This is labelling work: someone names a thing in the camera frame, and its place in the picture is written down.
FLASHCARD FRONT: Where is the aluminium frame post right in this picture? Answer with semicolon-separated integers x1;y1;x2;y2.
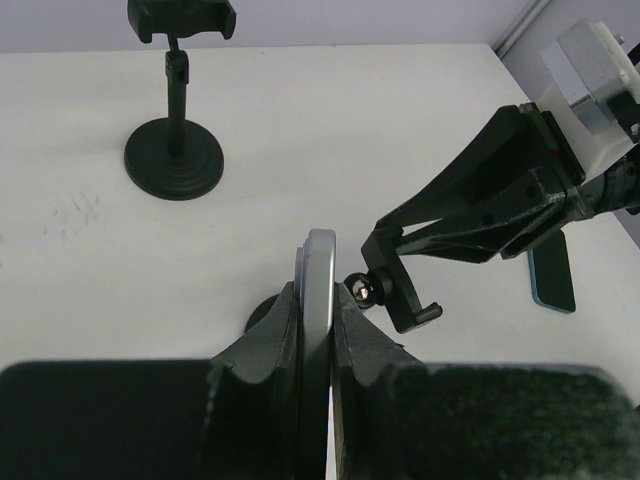
492;0;554;59

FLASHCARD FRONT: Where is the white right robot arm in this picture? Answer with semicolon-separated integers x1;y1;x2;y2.
362;21;639;269

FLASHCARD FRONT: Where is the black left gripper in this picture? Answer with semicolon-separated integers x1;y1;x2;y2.
1;282;638;479

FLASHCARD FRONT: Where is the black round-base phone stand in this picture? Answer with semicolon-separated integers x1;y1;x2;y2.
243;219;444;336

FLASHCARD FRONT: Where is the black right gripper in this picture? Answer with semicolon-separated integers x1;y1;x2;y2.
376;103;588;263

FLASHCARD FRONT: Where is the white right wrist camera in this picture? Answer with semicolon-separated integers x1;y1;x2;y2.
535;19;639;180

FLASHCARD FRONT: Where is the black far phone stand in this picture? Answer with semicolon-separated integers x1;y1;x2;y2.
124;0;236;201

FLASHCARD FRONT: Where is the black phone teal edge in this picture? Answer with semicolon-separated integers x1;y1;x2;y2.
527;230;576;314

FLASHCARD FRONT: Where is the black phone silver edge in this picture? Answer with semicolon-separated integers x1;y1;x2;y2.
294;229;336;479

